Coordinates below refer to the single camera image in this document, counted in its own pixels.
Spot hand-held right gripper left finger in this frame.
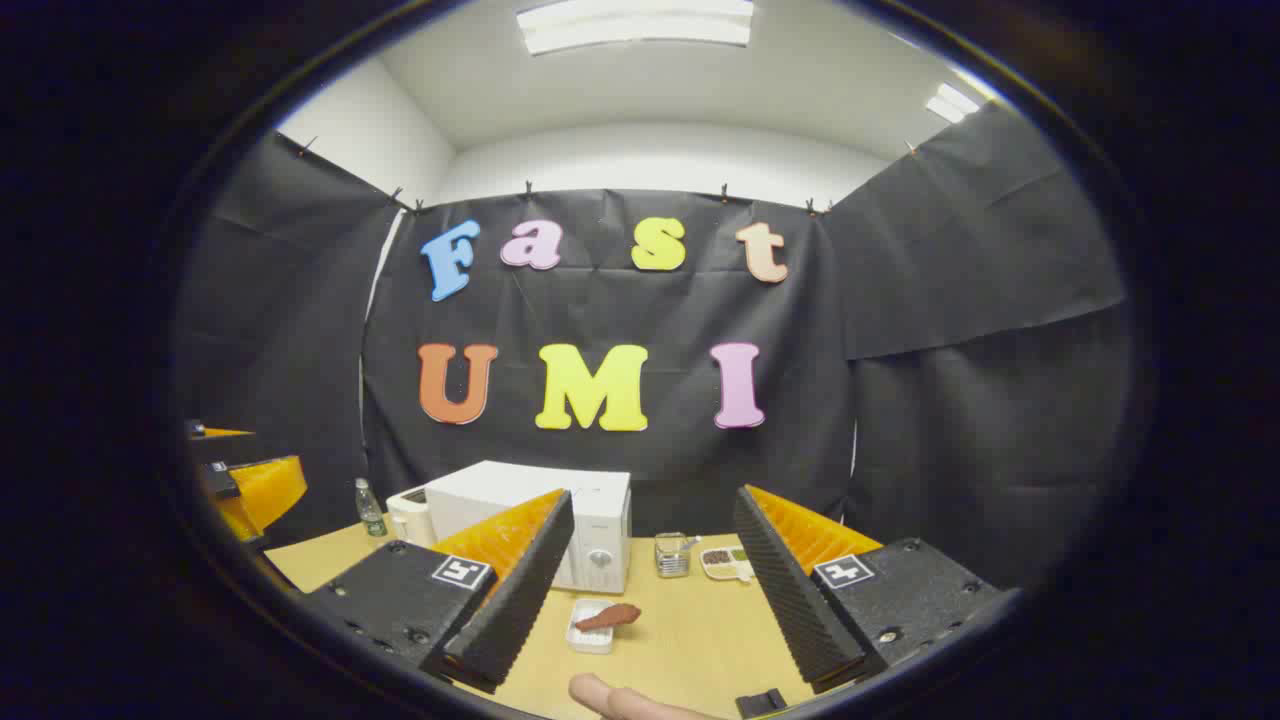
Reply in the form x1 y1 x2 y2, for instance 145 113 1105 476
300 488 577 695

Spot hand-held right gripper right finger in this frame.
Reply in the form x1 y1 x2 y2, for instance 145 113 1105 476
733 484 1006 695

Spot brown meat piece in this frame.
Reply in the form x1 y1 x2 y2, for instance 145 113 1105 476
575 603 642 633

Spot white microwave oven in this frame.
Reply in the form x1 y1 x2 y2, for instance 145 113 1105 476
425 460 633 595

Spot white divided condiment dish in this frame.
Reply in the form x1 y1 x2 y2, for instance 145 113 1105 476
700 546 756 583

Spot white rectangular tray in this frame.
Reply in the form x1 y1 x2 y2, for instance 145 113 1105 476
565 598 619 655

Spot clear green label water bottle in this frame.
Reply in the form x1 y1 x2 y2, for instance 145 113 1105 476
355 478 388 538

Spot white toaster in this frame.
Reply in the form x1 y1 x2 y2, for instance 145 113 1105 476
386 485 441 549

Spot small ceiling light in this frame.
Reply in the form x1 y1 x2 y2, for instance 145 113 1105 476
925 83 981 125

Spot long ceiling light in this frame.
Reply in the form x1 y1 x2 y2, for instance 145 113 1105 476
516 0 755 56

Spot metal wire basket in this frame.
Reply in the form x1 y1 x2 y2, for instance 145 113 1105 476
655 532 701 579

